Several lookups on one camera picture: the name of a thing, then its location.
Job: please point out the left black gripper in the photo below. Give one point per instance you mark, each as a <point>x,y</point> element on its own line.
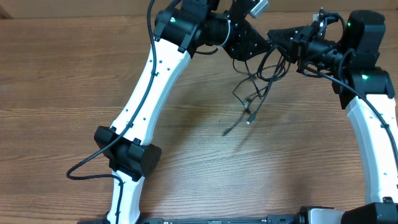
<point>236,38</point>

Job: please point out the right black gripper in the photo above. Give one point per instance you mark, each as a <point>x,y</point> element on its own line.
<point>302,43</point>

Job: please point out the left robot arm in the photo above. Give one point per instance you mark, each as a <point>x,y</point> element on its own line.
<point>176,34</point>

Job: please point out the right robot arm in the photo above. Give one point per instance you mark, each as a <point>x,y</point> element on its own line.
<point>366,93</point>

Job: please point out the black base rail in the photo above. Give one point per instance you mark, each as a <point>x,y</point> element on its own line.
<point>214,221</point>

